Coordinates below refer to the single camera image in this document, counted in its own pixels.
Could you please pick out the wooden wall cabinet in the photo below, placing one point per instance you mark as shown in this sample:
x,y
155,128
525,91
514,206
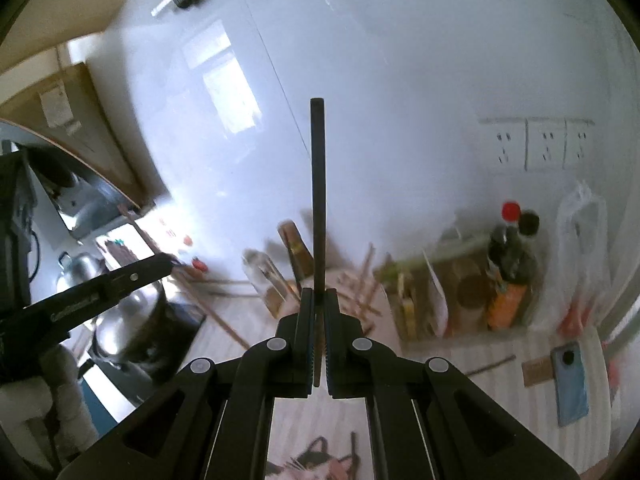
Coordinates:
x,y
85,110

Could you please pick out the small brown card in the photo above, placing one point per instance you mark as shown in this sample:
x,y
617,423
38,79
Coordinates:
x,y
537,372

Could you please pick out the clear plastic tray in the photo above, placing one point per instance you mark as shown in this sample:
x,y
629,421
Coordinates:
x,y
450,332

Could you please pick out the brown round container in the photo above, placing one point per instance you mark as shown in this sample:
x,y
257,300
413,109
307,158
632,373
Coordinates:
x,y
472,292

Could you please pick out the steel pot with lid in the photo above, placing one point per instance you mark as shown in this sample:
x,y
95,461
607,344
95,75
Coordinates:
x,y
80,267

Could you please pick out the colourful figure wall sticker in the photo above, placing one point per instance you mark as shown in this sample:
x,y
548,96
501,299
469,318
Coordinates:
x,y
117,247

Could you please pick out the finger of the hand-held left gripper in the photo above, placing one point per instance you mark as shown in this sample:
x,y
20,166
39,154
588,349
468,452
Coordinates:
x,y
125,282

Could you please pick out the clear plastic bag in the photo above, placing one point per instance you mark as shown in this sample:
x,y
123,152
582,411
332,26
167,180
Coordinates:
x,y
575,260

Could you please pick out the black-capped orange-label bottle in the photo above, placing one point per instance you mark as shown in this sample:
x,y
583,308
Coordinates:
x,y
507,310

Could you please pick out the glass oil bottle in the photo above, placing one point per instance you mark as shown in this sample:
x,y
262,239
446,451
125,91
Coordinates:
x,y
260,270

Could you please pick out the blue smartphone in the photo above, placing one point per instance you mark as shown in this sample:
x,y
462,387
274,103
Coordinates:
x,y
570,390

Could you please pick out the plain bamboo chopstick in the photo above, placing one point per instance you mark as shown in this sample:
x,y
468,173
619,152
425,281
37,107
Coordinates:
x,y
369,260

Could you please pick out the red-capped dark bottle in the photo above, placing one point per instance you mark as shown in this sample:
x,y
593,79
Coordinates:
x,y
502,255

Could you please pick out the black gas stove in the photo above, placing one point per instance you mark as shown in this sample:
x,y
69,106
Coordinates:
x,y
185,325

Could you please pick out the white paper packet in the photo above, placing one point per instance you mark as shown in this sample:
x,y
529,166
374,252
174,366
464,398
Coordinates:
x,y
435,290

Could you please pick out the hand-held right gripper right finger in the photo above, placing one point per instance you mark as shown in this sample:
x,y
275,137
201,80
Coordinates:
x,y
337,340

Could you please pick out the black wok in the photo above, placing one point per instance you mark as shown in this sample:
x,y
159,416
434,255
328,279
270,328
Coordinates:
x,y
150,342

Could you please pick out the black range hood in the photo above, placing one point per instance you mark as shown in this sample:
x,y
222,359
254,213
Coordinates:
x,y
95,205

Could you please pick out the yellow green packet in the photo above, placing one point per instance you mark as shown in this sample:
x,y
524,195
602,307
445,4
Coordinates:
x,y
405,295

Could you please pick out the dark wooden chopstick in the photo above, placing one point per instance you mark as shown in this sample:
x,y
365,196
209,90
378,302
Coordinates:
x,y
490,366
354,452
318,185

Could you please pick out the blue base cabinet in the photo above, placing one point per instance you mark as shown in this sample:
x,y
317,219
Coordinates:
x,y
100,410

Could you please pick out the dark sauce bottle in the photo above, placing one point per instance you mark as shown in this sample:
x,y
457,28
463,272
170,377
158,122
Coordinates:
x,y
295,250

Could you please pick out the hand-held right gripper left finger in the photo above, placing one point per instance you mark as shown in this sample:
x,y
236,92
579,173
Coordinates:
x,y
305,340

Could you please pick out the white wall socket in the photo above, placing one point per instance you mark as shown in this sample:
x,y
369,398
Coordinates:
x,y
580,142
505,147
547,145

